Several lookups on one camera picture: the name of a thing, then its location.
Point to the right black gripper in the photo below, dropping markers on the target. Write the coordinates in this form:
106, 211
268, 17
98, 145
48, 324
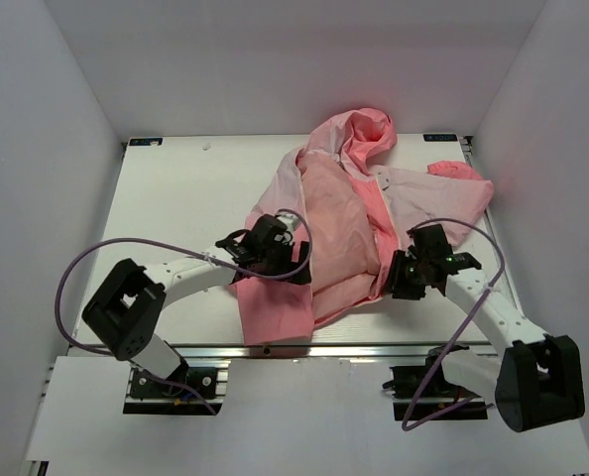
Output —
397, 285

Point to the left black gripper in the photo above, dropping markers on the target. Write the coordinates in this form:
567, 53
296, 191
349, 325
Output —
288, 265

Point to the pink hooded jacket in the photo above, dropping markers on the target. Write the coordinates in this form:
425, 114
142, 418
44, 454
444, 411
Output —
357, 215

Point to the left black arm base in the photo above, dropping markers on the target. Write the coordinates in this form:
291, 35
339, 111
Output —
200, 395

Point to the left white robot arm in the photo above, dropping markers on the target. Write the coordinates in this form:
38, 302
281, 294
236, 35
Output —
124, 311

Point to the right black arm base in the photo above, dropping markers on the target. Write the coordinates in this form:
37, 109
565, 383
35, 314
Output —
437, 396

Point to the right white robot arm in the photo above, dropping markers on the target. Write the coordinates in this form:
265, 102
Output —
532, 378

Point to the right blue corner label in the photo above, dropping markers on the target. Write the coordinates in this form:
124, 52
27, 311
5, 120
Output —
440, 137

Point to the blue corner label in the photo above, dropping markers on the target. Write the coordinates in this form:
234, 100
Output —
440, 137
145, 142

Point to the left blue corner label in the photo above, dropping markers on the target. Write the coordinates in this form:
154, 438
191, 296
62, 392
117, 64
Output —
145, 142

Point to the aluminium front rail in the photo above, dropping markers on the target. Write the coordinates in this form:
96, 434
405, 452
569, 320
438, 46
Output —
311, 351

